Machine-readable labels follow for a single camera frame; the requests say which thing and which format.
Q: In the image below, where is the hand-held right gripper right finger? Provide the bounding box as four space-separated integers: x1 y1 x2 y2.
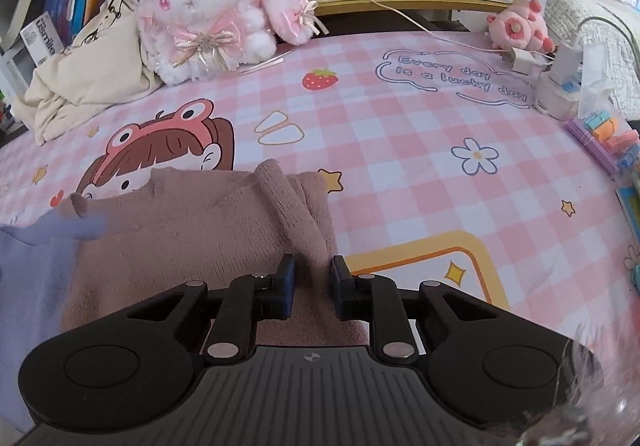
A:
330 254 506 367

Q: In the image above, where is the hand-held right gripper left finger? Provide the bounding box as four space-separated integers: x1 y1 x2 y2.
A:
122 253 297 366

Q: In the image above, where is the purple and tan knit sweater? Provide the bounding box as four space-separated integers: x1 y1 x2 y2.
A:
0 158 373 437

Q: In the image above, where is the pink checked printed mat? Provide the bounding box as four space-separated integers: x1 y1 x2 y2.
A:
0 28 640 352

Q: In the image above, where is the cream sweatshirt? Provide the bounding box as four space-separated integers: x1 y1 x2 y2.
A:
22 0 166 144

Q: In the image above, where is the white power strip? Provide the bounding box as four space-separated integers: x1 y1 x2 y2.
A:
532 43 587 122

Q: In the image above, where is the white charger adapter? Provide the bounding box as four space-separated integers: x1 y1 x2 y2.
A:
510 46 539 75

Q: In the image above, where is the white and pink plush bunny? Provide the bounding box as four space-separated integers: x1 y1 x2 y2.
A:
136 0 328 87

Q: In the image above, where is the pink plush piglet toy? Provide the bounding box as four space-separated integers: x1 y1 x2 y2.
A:
487 0 557 53

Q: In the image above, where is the small white box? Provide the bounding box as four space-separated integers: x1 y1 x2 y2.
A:
20 13 64 70

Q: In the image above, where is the white quilted cloth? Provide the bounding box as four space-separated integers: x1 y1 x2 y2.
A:
545 0 640 123

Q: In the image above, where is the white cable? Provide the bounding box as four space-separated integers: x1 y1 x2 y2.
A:
364 0 516 55

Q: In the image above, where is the grey cable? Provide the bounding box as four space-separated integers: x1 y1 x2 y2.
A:
575 13 640 72

